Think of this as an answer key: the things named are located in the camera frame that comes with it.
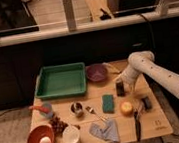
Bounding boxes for purple bowl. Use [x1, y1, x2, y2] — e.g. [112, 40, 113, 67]
[85, 63, 108, 82]

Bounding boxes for orange-handled utensil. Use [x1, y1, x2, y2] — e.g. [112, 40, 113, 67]
[29, 105, 49, 114]

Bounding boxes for white cup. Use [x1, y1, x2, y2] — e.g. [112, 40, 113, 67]
[62, 125, 81, 143]

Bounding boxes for yellow apple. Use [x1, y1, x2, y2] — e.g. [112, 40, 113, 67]
[119, 101, 133, 116]

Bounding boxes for green sponge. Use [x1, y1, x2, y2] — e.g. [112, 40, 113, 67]
[102, 94, 114, 114]

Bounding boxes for orange bowl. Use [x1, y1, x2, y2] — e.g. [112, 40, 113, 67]
[27, 125, 55, 143]

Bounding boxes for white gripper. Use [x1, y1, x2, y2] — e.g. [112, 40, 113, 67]
[115, 65, 140, 97]

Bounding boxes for bunch of dark grapes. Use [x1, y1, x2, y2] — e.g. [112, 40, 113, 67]
[49, 116, 68, 136]

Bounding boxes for metal fork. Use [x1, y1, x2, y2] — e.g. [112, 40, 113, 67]
[85, 106, 106, 121]

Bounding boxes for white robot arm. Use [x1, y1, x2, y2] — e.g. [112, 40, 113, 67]
[117, 50, 179, 99]

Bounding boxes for green plastic tray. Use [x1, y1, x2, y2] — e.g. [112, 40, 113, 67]
[35, 62, 87, 100]

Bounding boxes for blue cloth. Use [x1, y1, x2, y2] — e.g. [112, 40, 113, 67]
[89, 119, 121, 143]

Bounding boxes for small metal cup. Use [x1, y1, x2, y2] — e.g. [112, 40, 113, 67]
[70, 102, 83, 117]

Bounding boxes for blue cup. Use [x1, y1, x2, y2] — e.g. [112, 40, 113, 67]
[41, 102, 54, 119]

